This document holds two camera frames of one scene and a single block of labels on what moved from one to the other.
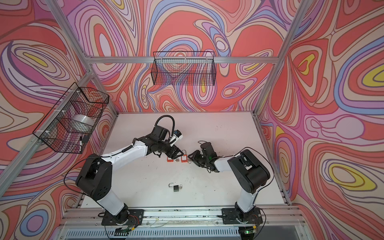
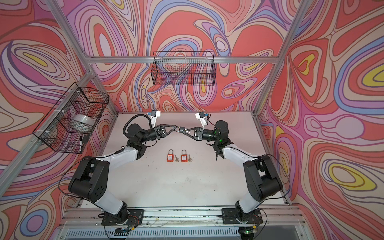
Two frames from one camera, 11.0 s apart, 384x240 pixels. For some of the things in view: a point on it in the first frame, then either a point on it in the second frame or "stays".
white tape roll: (84, 118) stays
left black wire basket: (69, 125) stays
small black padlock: (176, 187) -> (181, 129)
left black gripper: (174, 155) -> (158, 133)
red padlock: (184, 157) stays
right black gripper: (195, 154) -> (199, 129)
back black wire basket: (184, 68) stays
